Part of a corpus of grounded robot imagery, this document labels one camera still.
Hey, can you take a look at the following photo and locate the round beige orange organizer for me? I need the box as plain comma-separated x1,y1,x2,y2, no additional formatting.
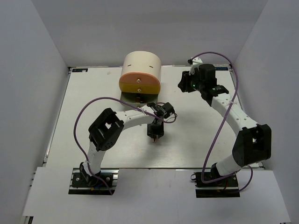
119,51,162,107

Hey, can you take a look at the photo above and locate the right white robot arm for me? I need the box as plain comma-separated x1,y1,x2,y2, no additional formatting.
178,64,272,186

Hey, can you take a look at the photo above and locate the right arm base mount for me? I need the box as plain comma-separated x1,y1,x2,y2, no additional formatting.
191,172,240,198

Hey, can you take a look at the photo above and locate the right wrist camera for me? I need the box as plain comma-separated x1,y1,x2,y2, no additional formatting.
188,56,203,76

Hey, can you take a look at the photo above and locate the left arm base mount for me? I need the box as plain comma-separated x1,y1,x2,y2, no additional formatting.
68,168,119,196

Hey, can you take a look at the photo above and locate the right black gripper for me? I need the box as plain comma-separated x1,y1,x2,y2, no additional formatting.
178,69,205,93

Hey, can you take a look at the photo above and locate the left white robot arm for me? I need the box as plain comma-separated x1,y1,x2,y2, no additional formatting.
79,102,176,187

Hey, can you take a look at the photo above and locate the black gold lipstick case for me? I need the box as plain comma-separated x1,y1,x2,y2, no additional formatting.
135,96,143,104

